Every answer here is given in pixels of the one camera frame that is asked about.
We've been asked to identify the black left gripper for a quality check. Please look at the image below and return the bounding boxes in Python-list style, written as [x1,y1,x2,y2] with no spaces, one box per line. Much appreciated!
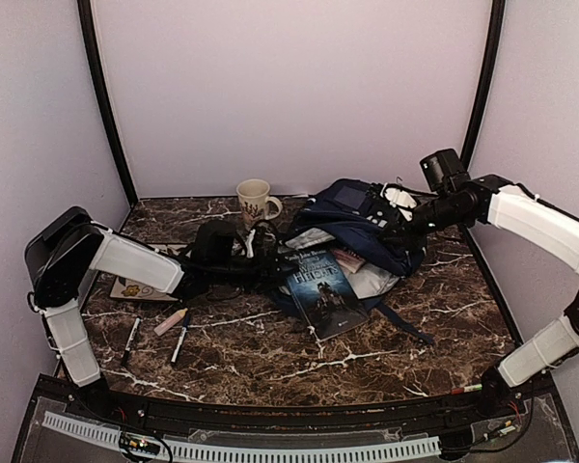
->
[208,248,300,294]

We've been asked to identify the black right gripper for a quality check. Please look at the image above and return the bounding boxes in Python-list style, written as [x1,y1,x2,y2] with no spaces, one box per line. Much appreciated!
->
[379,191,470,252]

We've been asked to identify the navy blue student backpack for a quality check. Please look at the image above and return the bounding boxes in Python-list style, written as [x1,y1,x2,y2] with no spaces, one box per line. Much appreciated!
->
[282,178,434,345]

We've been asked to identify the pink Taming of Shrew book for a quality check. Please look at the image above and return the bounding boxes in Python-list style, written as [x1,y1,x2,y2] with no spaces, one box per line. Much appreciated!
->
[330,248,366,273]

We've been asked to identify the dark blue hardcover book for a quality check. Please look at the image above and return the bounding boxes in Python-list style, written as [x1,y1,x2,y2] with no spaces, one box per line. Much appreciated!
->
[286,249,368,341]

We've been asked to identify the red white pen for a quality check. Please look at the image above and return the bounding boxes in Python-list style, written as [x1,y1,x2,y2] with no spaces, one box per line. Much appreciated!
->
[451,383,483,395]

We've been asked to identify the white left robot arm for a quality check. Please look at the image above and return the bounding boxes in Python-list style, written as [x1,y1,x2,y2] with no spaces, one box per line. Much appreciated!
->
[23,206,297,421]

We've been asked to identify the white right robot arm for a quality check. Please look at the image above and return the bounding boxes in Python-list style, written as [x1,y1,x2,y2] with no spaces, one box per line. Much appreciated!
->
[368,149,579,419]

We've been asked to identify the cream seashell mug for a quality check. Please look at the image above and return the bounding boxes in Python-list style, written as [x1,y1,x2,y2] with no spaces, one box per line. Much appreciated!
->
[236,178,283,231]

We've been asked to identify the blue capped marker pen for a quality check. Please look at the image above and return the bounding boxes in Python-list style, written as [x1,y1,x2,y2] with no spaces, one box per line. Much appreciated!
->
[170,326,188,367]

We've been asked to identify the pink crayon shaped eraser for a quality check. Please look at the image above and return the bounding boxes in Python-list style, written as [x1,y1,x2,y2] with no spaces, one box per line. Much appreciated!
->
[153,309,188,336]

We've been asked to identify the black marker pen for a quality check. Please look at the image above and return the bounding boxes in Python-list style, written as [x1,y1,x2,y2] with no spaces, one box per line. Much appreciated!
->
[121,316,142,368]

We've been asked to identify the black front table rail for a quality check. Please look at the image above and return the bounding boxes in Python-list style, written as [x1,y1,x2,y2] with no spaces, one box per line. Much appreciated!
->
[85,391,483,434]

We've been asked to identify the black right frame post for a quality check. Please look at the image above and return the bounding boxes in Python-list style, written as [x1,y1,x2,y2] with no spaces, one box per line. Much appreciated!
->
[460,0,507,169]

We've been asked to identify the black frame post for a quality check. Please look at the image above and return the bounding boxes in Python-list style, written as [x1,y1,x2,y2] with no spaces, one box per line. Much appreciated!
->
[76,0,139,208]
[460,0,507,169]

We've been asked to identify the white cable duct strip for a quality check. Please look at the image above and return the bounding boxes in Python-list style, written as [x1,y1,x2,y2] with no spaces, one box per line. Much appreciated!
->
[41,412,441,462]

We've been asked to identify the black left frame post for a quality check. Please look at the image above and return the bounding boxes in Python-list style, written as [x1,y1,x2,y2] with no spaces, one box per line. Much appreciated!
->
[76,0,139,208]

